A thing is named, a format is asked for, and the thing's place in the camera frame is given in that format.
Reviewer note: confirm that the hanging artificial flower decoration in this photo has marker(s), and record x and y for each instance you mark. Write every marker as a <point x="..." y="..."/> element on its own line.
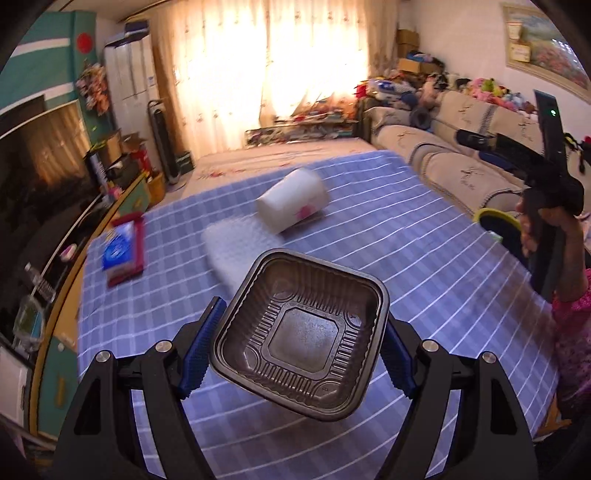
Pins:
<point x="92" y="87"/>

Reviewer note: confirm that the tall black box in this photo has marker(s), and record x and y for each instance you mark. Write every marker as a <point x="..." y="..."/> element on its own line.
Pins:
<point x="97" y="167"/>

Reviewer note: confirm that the blue tissue pack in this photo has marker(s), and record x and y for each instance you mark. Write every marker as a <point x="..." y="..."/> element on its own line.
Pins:
<point x="119" y="247"/>

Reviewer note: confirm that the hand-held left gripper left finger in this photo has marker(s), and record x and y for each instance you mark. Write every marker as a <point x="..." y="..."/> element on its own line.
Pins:
<point x="203" y="346"/>

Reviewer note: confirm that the large curved television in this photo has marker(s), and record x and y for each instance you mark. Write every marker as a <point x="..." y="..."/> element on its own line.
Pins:
<point x="41" y="184"/>

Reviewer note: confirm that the brown plastic food tray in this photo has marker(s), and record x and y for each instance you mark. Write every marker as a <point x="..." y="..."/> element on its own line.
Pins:
<point x="300" y="341"/>

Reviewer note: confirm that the dark box on air conditioner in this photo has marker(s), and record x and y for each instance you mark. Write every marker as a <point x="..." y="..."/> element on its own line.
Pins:
<point x="137" y="28"/>

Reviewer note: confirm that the framed wall painting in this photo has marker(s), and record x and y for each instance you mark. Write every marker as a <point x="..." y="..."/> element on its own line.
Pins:
<point x="549" y="50"/>

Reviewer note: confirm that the beige embroidered sofa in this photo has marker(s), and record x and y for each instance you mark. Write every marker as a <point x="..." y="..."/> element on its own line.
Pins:
<point x="443" y="161"/>

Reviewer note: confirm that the yellow teal television cabinet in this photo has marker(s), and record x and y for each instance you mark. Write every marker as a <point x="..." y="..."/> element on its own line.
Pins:
<point x="64" y="350"/>

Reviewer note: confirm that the open brown cardboard box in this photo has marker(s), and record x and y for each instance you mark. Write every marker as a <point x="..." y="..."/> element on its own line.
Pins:
<point x="131" y="144"/>

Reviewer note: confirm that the cream embroidered curtain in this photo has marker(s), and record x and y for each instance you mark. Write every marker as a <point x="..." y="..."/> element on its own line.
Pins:
<point x="277" y="69"/>

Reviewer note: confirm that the yellow rimmed black trash bin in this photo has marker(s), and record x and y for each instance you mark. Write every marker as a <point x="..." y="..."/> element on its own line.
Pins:
<point x="496" y="224"/>

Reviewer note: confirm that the stack of corner cardboard boxes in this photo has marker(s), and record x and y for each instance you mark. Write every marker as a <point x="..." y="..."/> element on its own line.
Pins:
<point x="408" y="50"/>

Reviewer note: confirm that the blue checkered tablecloth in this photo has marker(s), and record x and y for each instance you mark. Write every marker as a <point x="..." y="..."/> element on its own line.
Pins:
<point x="415" y="258"/>

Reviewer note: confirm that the clear glass container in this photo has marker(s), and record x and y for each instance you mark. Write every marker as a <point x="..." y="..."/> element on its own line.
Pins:
<point x="28" y="323"/>

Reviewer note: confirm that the red round wall decal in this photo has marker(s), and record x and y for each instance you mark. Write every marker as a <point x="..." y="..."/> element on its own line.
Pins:
<point x="84" y="42"/>

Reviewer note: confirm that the flat red box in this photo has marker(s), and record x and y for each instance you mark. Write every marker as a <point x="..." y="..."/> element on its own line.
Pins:
<point x="138" y="249"/>

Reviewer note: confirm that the small pink white case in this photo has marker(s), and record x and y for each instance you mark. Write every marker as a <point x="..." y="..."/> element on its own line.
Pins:
<point x="68" y="252"/>

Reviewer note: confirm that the clear water bottle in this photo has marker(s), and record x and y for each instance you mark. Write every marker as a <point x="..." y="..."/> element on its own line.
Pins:
<point x="40" y="281"/>

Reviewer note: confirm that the white plastic drawer unit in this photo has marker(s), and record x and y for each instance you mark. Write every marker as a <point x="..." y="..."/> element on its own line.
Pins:
<point x="14" y="387"/>

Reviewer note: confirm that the blue star print bag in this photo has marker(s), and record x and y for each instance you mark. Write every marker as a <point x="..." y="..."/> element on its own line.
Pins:
<point x="390" y="88"/>

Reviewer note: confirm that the black tower fan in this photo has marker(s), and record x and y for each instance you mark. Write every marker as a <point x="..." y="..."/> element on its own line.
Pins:
<point x="164" y="143"/>

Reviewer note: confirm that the white standing air conditioner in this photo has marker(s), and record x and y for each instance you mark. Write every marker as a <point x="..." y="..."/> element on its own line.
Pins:
<point x="131" y="83"/>

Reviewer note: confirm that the pile of plush toys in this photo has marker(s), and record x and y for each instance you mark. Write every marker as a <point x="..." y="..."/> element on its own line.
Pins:
<point x="485" y="87"/>

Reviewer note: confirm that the cluttered low glass table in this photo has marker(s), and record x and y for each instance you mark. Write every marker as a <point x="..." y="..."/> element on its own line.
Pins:
<point x="300" y="129"/>

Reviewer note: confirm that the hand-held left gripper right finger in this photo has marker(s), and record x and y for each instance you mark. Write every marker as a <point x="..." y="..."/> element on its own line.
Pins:
<point x="397" y="355"/>

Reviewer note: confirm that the yellow waste basket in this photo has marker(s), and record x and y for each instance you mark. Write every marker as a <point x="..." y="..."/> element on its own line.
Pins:
<point x="156" y="189"/>

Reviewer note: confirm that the person's right forearm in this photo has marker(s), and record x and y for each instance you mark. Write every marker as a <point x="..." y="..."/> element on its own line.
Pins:
<point x="575" y="350"/>

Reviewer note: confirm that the white foam net sleeve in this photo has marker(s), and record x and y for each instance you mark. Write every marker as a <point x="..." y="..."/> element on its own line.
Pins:
<point x="231" y="254"/>

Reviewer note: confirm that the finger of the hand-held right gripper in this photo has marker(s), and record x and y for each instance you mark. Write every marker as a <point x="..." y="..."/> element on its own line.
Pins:
<point x="475" y="141"/>
<point x="498" y="162"/>

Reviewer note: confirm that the green cardboard box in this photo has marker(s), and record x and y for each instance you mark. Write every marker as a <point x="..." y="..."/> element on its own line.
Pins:
<point x="184" y="164"/>

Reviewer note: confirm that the white paper cup pink print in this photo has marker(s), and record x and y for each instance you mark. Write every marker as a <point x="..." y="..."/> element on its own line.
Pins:
<point x="291" y="203"/>

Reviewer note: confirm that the person's right hand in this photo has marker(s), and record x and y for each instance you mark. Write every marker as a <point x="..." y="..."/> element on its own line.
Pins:
<point x="572" y="249"/>

